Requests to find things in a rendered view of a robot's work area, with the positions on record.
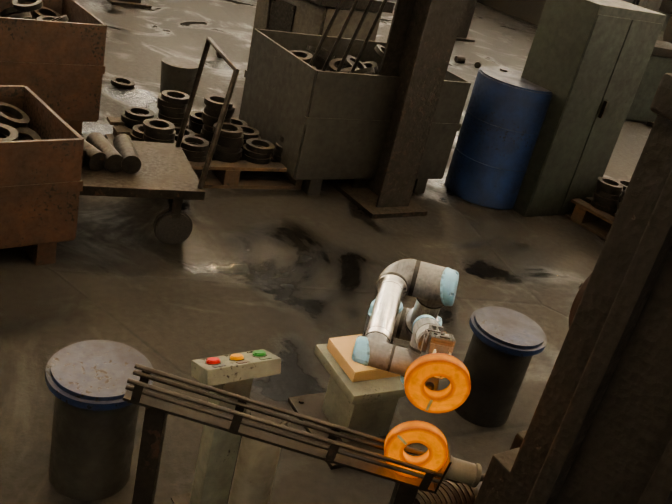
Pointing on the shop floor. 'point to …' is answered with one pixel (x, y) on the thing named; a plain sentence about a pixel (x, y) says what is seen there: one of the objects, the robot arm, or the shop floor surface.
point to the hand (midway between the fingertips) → (439, 376)
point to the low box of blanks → (37, 175)
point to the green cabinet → (582, 95)
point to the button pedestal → (218, 491)
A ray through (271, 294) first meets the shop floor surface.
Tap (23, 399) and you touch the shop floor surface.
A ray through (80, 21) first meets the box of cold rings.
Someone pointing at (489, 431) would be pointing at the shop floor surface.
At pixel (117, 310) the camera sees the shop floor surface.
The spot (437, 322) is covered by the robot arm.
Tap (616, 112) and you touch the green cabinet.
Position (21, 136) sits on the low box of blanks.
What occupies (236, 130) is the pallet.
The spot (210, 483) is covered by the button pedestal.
